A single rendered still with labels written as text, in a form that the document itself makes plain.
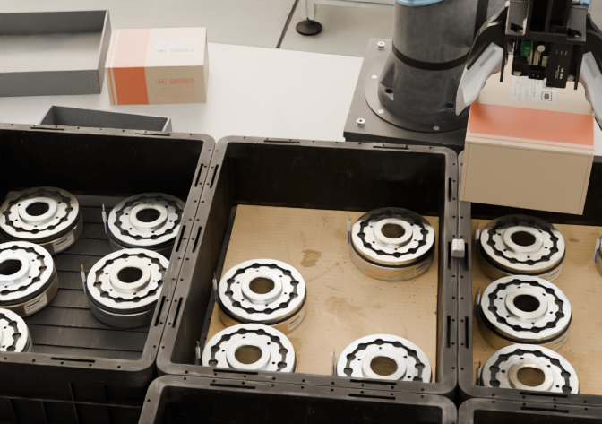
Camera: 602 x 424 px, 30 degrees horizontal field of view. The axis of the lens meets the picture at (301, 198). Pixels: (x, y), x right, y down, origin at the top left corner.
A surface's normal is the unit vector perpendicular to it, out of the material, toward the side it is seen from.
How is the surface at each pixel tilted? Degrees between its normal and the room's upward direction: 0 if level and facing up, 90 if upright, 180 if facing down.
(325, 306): 0
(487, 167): 90
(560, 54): 91
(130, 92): 90
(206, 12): 0
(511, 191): 90
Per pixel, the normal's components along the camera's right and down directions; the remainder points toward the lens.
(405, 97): -0.50, 0.32
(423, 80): -0.29, 0.38
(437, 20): -0.18, 0.63
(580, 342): -0.01, -0.77
